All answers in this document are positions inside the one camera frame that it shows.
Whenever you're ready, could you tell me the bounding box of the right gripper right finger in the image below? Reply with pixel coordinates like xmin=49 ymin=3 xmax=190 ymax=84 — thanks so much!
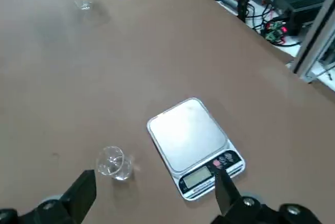
xmin=210 ymin=168 xmax=325 ymax=224

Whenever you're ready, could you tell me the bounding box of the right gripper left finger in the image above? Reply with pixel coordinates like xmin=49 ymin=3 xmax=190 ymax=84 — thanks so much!
xmin=0 ymin=169 xmax=97 ymax=224

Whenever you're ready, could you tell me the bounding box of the small glass beaker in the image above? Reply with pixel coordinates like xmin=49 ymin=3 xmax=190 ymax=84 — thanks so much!
xmin=96 ymin=145 xmax=134 ymax=182

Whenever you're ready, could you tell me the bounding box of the silver digital scale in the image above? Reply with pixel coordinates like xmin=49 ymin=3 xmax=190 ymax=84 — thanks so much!
xmin=146 ymin=97 xmax=247 ymax=201

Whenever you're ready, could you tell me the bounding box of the small circuit board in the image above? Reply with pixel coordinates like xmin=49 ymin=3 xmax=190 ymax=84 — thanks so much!
xmin=264 ymin=21 xmax=290 ymax=43

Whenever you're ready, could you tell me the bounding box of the aluminium frame post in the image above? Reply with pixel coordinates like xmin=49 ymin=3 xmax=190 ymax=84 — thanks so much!
xmin=292 ymin=0 xmax=335 ymax=83

